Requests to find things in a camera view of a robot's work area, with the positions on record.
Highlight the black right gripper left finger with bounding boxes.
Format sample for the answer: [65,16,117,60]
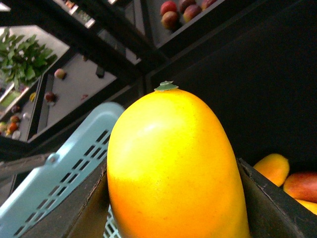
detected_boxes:
[22,162,109,238]

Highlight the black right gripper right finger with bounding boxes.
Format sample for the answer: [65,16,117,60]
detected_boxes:
[237,158,317,238]

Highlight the light blue plastic basket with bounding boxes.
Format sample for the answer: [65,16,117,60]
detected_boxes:
[0,102,124,238]

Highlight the yellow mango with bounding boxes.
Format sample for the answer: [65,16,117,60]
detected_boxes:
[253,153,290,187]
[107,81,251,238]

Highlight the dark red mango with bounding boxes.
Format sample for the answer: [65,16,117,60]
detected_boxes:
[283,172,317,203]

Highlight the green potted plant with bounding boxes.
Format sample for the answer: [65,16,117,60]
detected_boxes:
[0,27,57,90]

